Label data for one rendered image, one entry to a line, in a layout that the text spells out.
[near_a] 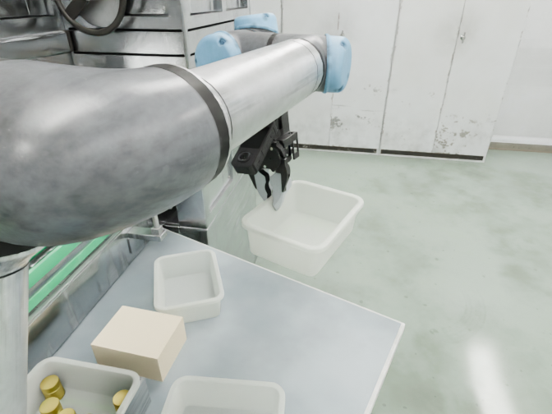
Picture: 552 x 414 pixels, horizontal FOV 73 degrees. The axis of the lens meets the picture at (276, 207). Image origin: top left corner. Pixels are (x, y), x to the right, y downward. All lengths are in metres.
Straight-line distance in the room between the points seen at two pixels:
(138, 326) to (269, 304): 0.34
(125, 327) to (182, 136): 0.76
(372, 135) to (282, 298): 3.11
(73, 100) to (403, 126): 3.86
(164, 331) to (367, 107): 3.33
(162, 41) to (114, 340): 0.79
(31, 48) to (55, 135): 0.99
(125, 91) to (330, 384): 0.78
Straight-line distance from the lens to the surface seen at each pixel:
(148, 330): 0.94
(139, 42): 1.22
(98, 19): 1.27
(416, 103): 3.97
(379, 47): 3.84
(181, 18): 1.16
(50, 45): 1.26
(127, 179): 0.23
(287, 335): 0.98
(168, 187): 0.24
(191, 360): 0.96
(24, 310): 0.38
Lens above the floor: 1.49
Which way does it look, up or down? 30 degrees down
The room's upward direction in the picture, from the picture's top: straight up
